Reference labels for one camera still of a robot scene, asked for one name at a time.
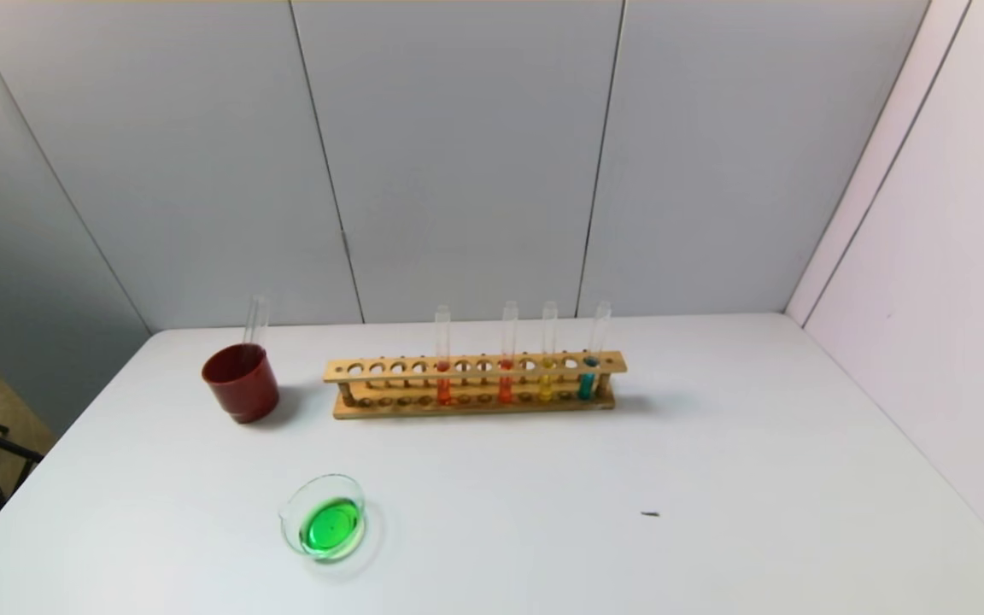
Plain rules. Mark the blue pigment glass test tube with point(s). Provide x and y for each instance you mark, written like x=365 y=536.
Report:
x=256 y=325
x=587 y=386

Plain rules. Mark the orange pigment glass test tube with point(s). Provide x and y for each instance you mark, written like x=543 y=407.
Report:
x=506 y=389
x=443 y=391

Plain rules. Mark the yellow pigment glass test tube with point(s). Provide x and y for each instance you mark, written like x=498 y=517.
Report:
x=546 y=389

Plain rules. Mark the wooden test tube rack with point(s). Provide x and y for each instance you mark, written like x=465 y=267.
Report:
x=492 y=408

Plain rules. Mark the clear glass beaker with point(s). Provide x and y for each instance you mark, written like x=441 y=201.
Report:
x=330 y=530

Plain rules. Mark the dark red plastic cup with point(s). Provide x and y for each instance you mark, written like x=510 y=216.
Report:
x=244 y=397

